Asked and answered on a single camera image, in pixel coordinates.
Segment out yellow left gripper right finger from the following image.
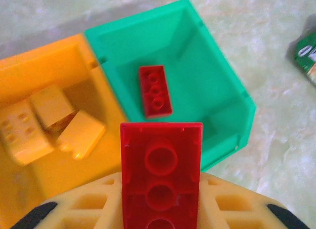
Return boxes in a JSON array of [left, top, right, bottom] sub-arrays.
[[198, 173, 309, 229]]

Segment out red long lego brick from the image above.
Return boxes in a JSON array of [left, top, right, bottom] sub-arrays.
[[120, 122, 204, 229], [138, 65, 173, 120]]

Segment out green plastic bin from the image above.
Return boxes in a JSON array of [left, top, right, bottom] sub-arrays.
[[83, 0, 257, 173]]

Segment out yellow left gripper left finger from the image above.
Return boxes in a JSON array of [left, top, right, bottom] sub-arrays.
[[9, 172, 124, 229]]

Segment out green yellow snack packet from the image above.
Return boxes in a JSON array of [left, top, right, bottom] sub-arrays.
[[287, 14, 316, 86]]

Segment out yellow plastic bin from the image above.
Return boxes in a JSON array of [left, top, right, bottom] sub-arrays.
[[0, 33, 129, 229]]

